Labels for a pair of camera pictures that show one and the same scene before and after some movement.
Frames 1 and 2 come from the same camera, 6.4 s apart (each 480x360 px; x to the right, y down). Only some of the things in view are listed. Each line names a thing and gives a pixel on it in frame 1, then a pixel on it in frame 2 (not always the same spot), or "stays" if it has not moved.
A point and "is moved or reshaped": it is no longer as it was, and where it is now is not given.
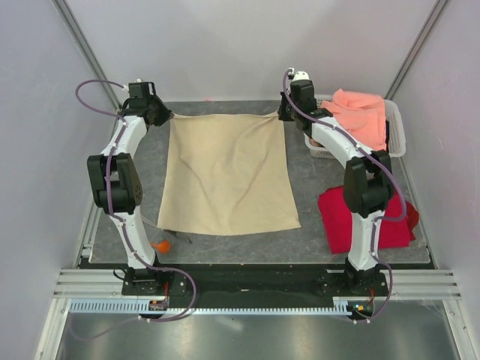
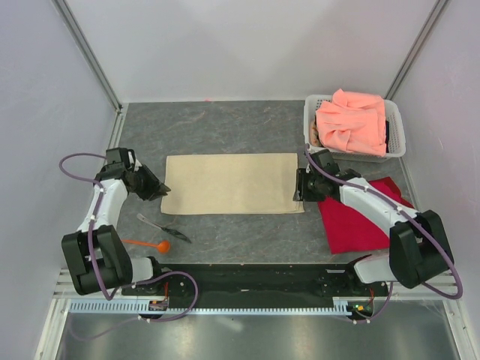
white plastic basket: [396, 130] stays
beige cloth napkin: [226, 175] is moved or reshaped
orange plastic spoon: [163, 246] stays
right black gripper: [283, 115] → [301, 192]
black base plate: [185, 284] stays
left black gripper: [166, 115] → [153, 184]
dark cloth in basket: [387, 135] stays
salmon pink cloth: [361, 114] stays
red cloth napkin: [339, 226] stays
